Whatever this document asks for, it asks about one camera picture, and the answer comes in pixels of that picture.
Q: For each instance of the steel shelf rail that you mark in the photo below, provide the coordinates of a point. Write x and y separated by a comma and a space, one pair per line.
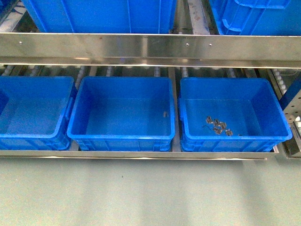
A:
141, 155
150, 50

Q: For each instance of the empty blue upper bin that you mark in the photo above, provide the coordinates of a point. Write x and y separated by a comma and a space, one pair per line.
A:
102, 16

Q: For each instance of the small grey metal parts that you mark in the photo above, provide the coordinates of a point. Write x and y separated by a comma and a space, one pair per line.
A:
218, 127

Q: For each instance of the blue ribbed bin upper right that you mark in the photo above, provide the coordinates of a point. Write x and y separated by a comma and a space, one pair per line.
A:
257, 17

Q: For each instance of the blue lower bin with parts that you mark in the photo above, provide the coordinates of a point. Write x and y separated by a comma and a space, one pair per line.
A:
249, 106

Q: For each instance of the upper steel shelf rail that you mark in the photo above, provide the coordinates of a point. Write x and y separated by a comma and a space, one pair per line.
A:
150, 50

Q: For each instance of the blue lower bin with sticker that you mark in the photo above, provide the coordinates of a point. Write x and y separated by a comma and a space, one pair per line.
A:
123, 114

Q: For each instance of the lower steel shelf rail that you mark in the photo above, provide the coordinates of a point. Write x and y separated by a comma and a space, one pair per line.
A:
141, 155

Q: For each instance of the steel rack upright frame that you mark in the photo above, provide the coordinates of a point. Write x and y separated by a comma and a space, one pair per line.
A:
287, 86

